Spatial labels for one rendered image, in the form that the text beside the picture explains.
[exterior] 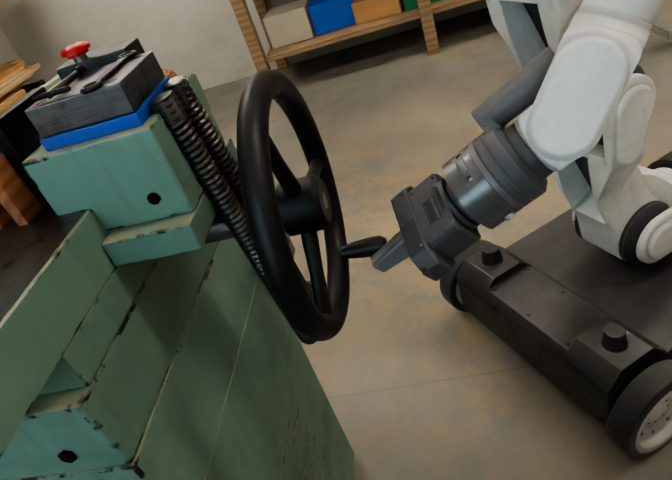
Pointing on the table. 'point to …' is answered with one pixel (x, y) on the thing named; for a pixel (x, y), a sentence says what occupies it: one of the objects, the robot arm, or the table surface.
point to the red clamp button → (75, 50)
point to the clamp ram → (20, 137)
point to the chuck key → (63, 84)
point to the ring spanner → (107, 72)
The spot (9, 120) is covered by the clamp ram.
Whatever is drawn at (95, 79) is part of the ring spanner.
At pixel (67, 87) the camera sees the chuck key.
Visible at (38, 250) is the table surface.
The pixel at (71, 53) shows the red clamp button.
